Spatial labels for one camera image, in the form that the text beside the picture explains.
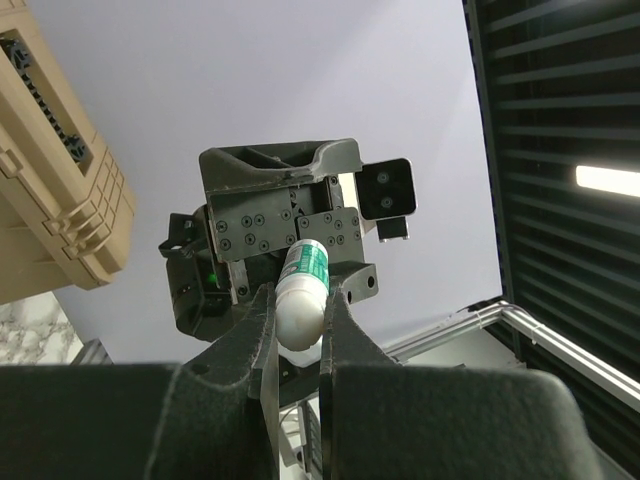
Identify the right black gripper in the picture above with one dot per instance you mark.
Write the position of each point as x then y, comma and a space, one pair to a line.
261, 199

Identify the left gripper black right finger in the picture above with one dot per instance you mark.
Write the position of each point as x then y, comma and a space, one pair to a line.
384, 420

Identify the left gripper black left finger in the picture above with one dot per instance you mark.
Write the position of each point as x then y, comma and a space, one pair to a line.
214, 417

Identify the green white glue stick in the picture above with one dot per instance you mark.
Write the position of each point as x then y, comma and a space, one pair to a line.
302, 291

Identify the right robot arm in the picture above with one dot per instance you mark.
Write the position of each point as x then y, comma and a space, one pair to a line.
197, 313

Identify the tan plastic tool case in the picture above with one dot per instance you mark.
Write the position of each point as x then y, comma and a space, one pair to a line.
67, 210

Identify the dark louvered ceiling panel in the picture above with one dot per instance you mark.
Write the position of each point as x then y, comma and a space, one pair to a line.
558, 87

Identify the bright ceiling light strip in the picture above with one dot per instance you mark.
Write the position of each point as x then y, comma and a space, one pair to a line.
613, 181

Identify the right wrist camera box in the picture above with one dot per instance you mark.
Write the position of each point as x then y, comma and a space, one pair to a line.
386, 196

